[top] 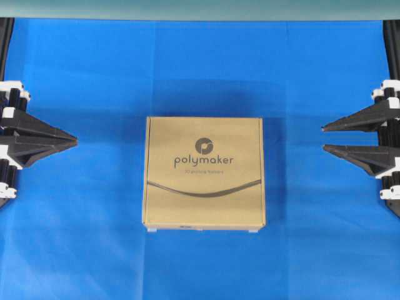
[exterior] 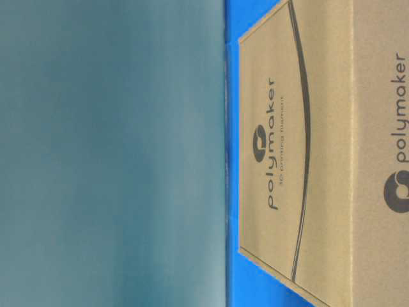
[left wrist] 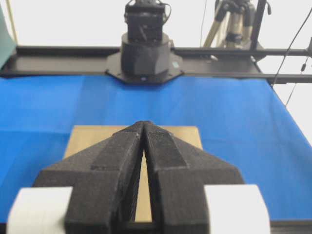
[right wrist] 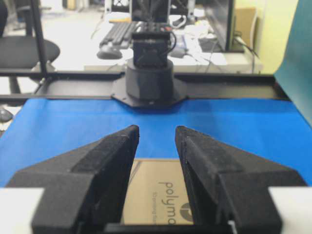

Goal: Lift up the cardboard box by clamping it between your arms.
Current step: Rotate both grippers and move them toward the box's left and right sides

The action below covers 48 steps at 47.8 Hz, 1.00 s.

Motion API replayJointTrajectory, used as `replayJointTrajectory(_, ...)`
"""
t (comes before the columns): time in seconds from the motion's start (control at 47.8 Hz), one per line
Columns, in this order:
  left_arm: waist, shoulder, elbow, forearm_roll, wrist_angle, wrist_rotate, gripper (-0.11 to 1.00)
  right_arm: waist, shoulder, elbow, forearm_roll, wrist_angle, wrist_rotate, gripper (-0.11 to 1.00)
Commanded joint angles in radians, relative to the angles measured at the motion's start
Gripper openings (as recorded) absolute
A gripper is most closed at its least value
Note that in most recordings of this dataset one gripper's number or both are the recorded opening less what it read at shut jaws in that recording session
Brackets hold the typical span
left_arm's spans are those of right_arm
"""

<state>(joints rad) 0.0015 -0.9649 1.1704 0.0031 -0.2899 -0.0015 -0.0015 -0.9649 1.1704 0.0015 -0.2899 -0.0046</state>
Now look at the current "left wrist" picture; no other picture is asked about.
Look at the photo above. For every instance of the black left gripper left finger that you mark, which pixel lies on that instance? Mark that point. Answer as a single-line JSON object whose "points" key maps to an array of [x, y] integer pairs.
{"points": [[104, 178]]}

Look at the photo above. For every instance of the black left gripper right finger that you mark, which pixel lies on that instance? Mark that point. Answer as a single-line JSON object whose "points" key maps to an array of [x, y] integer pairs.
{"points": [[177, 173]]}

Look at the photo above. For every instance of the brown cardboard box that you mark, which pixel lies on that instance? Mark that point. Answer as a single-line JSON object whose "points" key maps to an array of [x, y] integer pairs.
{"points": [[84, 136]]}

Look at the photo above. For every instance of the blue table cloth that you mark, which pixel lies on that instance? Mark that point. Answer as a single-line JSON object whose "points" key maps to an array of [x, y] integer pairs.
{"points": [[240, 121]]}

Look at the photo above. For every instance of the teal green backdrop sheet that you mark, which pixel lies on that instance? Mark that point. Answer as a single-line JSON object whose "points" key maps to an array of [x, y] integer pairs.
{"points": [[7, 45]]}

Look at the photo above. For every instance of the black vertical stand pole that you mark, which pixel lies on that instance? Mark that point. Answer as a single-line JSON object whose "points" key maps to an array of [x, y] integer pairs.
{"points": [[257, 23]]}

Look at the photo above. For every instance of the black metal table frame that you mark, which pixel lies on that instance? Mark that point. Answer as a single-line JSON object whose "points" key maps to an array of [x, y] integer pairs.
{"points": [[29, 61]]}

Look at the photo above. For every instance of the beige camera tripod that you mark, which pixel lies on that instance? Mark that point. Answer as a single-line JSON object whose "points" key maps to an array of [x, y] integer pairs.
{"points": [[232, 25]]}

